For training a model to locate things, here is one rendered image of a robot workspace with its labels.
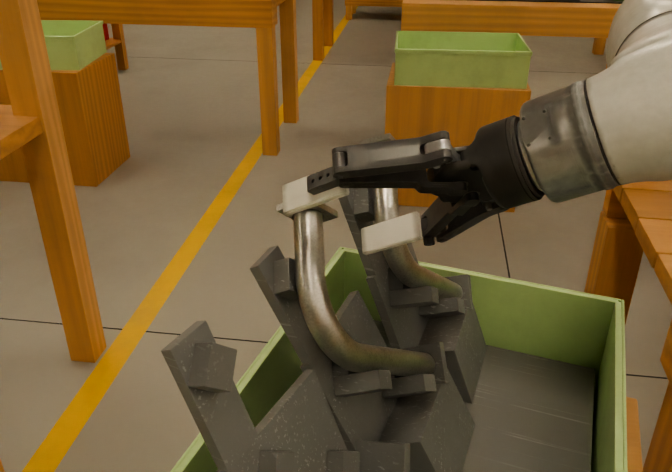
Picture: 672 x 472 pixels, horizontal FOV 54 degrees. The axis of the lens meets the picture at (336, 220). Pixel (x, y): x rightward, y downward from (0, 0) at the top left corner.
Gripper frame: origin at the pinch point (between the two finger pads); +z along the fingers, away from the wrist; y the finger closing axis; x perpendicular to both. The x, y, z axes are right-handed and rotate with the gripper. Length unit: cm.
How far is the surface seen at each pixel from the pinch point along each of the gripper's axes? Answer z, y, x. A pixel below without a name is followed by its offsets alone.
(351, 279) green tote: 19.5, -33.2, -6.7
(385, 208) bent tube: 0.3, -11.0, -5.2
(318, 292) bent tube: 2.3, 0.4, 7.2
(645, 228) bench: -18, -80, -20
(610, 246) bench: -7, -105, -27
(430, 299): 0.5, -20.8, 3.5
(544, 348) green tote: -4.6, -46.7, 6.3
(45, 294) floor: 202, -93, -59
